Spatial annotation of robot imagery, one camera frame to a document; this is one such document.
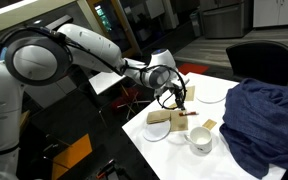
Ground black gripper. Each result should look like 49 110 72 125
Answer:
168 79 188 112

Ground red marker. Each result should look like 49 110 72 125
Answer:
178 111 200 117

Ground white mug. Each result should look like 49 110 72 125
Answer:
183 126 214 154

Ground rectangular brown paper sheet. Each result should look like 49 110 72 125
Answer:
183 85 196 102

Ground L-shaped cardboard piece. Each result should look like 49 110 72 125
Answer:
146 108 172 125

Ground red stool with wooden legs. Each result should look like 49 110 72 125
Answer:
111 84 152 122

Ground small white side table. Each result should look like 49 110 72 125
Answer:
88 70 127 96

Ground grey trash can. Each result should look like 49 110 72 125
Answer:
189 9 203 38

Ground dark blue cloth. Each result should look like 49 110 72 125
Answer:
219 78 288 180

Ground large black chair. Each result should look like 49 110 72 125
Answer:
225 40 288 87

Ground stainless steel appliance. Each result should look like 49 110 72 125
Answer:
199 0 252 40

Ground wood framed glass door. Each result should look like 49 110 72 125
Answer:
86 0 142 60

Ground orange black clamp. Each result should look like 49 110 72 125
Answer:
95 159 118 180

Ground orange panel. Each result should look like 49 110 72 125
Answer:
51 133 94 180

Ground white cabinets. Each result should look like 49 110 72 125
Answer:
252 0 288 29

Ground dark flat panel fixture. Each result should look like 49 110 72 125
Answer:
45 14 74 31

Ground light wooden board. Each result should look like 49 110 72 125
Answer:
18 110 31 134

